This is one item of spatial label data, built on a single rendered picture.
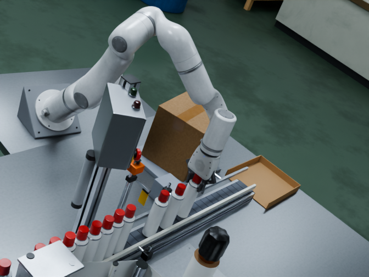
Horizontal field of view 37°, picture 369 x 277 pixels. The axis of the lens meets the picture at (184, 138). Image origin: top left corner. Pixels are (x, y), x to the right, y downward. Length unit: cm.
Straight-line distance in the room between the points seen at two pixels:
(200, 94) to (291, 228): 93
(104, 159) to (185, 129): 80
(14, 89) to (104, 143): 126
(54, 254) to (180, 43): 77
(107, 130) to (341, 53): 612
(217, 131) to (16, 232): 78
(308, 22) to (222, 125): 589
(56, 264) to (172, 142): 105
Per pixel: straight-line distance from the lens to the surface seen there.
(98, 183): 184
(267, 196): 266
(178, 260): 204
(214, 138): 194
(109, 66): 203
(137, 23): 188
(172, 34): 181
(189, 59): 182
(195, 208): 229
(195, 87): 185
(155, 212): 199
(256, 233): 241
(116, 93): 161
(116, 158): 161
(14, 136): 245
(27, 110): 249
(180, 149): 240
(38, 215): 210
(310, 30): 772
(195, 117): 240
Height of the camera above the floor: 224
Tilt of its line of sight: 30 degrees down
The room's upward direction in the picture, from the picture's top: 22 degrees clockwise
